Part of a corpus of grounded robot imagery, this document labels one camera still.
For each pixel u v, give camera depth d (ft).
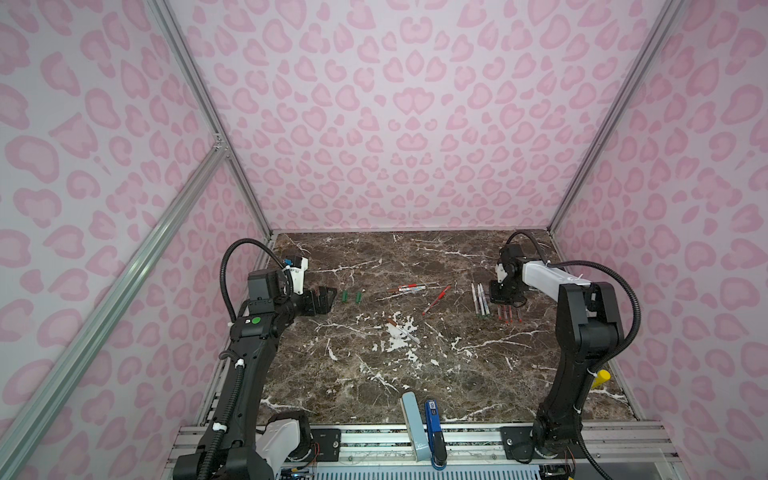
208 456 1.22
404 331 3.04
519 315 3.13
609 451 2.39
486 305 3.21
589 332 1.70
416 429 2.37
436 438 2.35
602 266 1.71
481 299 3.29
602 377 2.46
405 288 3.35
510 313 3.13
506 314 3.14
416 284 3.41
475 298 3.29
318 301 2.31
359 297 3.30
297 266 2.26
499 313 3.12
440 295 3.31
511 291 2.76
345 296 3.31
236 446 1.27
